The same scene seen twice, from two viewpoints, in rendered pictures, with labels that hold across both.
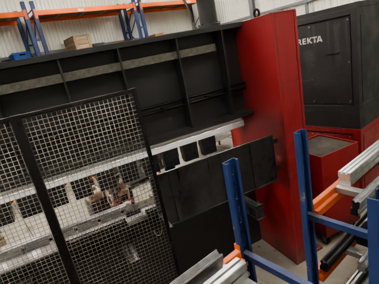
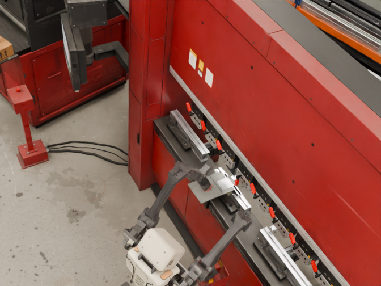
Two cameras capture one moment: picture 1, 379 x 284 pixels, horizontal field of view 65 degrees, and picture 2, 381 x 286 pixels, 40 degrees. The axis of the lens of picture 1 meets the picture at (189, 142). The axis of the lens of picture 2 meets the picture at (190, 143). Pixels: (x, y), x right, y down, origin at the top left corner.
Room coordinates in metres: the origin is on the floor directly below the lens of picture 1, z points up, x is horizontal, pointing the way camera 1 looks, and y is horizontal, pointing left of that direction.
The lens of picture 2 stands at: (3.42, 2.40, 3.77)
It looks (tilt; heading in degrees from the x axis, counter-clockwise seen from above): 47 degrees down; 257
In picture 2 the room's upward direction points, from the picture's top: 8 degrees clockwise
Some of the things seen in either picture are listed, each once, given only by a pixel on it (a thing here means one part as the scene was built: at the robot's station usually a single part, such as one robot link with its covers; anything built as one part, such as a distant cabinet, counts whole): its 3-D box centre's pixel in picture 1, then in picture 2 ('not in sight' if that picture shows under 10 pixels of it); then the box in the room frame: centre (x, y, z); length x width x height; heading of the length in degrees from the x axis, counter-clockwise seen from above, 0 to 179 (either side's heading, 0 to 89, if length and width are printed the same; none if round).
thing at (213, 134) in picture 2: (189, 150); (216, 132); (2.68, 0.02, 1.26); 0.15 x 0.09 x 0.17; 112
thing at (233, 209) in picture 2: not in sight; (223, 196); (2.64, 0.29, 0.89); 0.30 x 0.05 x 0.03; 112
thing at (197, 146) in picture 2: not in sight; (189, 135); (2.80, -0.28, 0.92); 0.50 x 0.06 x 0.10; 112
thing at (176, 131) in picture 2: not in sight; (178, 135); (2.88, -0.31, 0.89); 0.30 x 0.05 x 0.03; 112
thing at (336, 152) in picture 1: (321, 187); not in sight; (2.84, -1.29, 0.50); 0.50 x 0.50 x 1.00; 22
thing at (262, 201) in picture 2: (128, 171); (267, 196); (2.46, 0.58, 1.26); 0.15 x 0.09 x 0.17; 112
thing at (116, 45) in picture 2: not in sight; (114, 61); (3.34, -0.87, 1.18); 0.40 x 0.24 x 0.07; 112
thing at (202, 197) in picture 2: not in sight; (210, 187); (2.74, 0.28, 1.00); 0.26 x 0.18 x 0.01; 22
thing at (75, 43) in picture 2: not in sight; (74, 51); (3.63, -0.69, 1.42); 0.45 x 0.12 x 0.36; 100
